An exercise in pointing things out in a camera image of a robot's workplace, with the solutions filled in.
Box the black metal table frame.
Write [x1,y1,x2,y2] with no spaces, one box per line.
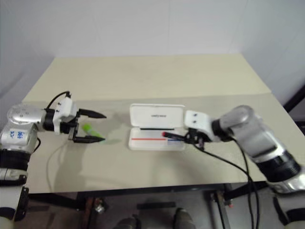
[28,182,269,229]

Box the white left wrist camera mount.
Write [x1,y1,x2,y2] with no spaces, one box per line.
[53,96,79,133]

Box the black metal stand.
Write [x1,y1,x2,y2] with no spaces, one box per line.
[283,83,305,113]

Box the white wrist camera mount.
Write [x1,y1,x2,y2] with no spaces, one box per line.
[53,96,79,133]
[184,110,213,142]

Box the white pencil case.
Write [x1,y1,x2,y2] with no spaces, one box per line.
[128,103,187,152]

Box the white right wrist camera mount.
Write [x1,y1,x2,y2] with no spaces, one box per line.
[184,110,213,142]

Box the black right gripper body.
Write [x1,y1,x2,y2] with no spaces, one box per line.
[185,128,206,147]

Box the thin white cable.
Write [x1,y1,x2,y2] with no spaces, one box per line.
[47,142,69,193]

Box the dark rounded shape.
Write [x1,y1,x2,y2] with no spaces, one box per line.
[174,207,194,229]
[116,214,142,229]

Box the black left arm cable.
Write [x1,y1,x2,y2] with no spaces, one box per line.
[45,90,73,111]

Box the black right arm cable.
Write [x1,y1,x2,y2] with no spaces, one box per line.
[194,137,260,229]

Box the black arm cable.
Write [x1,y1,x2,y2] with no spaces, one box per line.
[194,137,260,229]
[45,90,73,111]

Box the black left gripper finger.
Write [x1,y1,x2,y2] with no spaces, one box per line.
[73,135,106,144]
[79,108,107,119]

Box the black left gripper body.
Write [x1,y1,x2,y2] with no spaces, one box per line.
[61,109,81,142]

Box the green marker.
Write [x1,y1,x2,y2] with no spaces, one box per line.
[81,124,106,144]

